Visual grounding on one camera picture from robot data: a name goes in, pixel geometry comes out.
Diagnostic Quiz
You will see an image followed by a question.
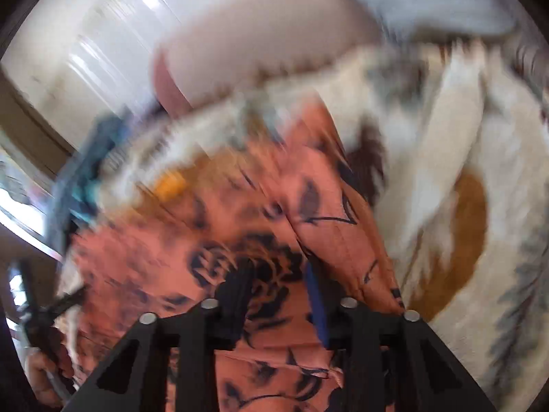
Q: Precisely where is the cream leaf print blanket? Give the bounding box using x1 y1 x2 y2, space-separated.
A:
120 45 549 412

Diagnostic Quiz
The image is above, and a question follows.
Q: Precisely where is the orange floral garment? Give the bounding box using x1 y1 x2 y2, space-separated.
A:
60 99 406 412

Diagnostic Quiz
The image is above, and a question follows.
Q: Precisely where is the pink striped bolster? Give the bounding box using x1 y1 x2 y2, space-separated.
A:
152 0 382 116

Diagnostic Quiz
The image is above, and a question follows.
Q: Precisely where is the teal striped garment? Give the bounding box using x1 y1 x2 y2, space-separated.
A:
71 178 104 226

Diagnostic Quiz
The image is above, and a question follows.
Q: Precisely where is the person's left hand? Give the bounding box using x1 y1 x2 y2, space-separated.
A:
23 343 75 408

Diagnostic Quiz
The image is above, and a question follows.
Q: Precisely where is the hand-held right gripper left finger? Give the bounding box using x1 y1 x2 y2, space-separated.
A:
64 258 255 412

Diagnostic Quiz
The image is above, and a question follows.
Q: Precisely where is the blue-grey garment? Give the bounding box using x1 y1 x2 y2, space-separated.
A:
56 112 131 241

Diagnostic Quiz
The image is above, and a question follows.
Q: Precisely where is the brown door with patterned glass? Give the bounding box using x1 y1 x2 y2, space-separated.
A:
0 66 75 267

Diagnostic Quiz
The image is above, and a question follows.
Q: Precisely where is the small orange object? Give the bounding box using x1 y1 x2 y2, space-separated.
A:
155 172 188 202

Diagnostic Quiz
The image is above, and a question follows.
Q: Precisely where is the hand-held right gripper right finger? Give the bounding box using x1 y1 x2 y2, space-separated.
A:
305 261 498 412

